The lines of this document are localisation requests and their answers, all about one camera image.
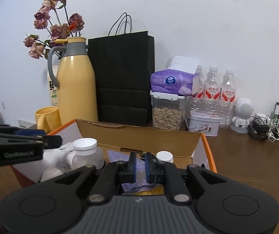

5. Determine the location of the white jar cap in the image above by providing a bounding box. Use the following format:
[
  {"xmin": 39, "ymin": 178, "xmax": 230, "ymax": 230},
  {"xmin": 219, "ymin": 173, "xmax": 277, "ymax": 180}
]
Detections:
[{"xmin": 156, "ymin": 151, "xmax": 174, "ymax": 163}]

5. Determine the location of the purple knitted cloth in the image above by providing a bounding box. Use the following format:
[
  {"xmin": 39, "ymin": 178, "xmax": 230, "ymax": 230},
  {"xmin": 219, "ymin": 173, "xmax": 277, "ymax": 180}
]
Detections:
[{"xmin": 106, "ymin": 149, "xmax": 160, "ymax": 196}]

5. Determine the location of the yellow plush toy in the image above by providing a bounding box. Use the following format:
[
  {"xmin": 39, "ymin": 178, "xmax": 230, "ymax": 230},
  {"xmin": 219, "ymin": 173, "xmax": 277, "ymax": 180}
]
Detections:
[{"xmin": 136, "ymin": 184, "xmax": 164, "ymax": 196}]

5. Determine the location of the yellow ceramic mug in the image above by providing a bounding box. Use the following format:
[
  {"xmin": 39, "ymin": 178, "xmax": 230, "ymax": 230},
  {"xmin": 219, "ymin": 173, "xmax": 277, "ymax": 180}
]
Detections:
[{"xmin": 35, "ymin": 106, "xmax": 61, "ymax": 134}]

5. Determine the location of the red cardboard pumpkin box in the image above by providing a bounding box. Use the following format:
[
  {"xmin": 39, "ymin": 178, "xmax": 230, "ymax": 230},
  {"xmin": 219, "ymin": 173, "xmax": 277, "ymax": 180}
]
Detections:
[{"xmin": 11, "ymin": 119, "xmax": 217, "ymax": 188}]

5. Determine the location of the white milk carton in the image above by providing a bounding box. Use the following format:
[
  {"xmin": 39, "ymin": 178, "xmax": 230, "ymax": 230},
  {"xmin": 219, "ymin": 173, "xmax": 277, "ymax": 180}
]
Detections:
[{"xmin": 47, "ymin": 74, "xmax": 58, "ymax": 106}]

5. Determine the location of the clear seed container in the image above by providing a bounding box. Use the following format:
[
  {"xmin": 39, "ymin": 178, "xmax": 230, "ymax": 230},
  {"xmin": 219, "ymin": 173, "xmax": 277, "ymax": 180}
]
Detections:
[{"xmin": 150, "ymin": 91, "xmax": 186, "ymax": 130}]

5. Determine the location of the yellow thermos jug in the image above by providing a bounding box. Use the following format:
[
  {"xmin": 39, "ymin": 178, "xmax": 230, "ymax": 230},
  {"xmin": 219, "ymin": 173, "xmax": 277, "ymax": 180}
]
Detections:
[{"xmin": 47, "ymin": 37, "xmax": 98, "ymax": 125}]

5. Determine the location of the white tin box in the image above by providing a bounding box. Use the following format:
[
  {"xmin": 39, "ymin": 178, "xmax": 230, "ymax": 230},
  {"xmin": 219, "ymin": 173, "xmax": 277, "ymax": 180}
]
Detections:
[{"xmin": 186, "ymin": 110, "xmax": 221, "ymax": 137}]

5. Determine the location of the water bottle left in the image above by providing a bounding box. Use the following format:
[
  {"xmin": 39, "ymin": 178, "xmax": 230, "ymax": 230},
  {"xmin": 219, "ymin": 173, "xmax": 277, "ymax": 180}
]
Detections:
[{"xmin": 191, "ymin": 65, "xmax": 205, "ymax": 110}]

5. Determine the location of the water bottle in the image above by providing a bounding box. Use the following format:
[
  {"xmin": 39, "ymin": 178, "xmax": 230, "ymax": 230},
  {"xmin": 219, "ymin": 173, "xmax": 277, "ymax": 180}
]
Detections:
[
  {"xmin": 191, "ymin": 65, "xmax": 205, "ymax": 110},
  {"xmin": 204, "ymin": 66, "xmax": 221, "ymax": 113},
  {"xmin": 220, "ymin": 69, "xmax": 237, "ymax": 129}
]

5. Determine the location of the purple tissue pack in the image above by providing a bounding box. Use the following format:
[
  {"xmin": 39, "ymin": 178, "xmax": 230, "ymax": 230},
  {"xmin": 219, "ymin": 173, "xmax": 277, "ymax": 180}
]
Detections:
[{"xmin": 150, "ymin": 69, "xmax": 200, "ymax": 96}]

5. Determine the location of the water bottle middle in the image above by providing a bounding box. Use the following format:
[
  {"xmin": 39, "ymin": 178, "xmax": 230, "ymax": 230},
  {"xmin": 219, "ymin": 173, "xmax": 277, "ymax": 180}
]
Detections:
[{"xmin": 204, "ymin": 66, "xmax": 221, "ymax": 113}]

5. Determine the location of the black paper bag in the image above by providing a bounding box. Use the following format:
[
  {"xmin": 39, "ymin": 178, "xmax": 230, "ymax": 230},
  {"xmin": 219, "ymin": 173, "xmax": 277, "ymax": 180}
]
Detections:
[{"xmin": 87, "ymin": 12, "xmax": 156, "ymax": 127}]

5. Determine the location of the water bottle right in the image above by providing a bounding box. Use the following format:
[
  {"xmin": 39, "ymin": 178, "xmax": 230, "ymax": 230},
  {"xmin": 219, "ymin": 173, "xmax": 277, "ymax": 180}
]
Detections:
[{"xmin": 220, "ymin": 69, "xmax": 237, "ymax": 129}]

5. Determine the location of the white robot figurine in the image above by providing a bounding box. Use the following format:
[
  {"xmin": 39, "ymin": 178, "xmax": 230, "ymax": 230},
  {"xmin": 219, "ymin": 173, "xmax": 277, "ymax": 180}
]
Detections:
[{"xmin": 230, "ymin": 97, "xmax": 254, "ymax": 134}]

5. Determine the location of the dried pink rose bouquet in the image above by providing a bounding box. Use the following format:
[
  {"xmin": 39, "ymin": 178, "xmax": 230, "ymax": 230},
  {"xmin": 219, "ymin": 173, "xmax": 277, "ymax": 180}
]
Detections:
[{"xmin": 23, "ymin": 0, "xmax": 85, "ymax": 60}]

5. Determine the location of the tangled cables pile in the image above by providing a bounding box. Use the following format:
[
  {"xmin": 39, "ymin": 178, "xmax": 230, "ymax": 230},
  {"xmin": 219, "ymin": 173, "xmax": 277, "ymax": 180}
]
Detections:
[{"xmin": 247, "ymin": 102, "xmax": 279, "ymax": 143}]

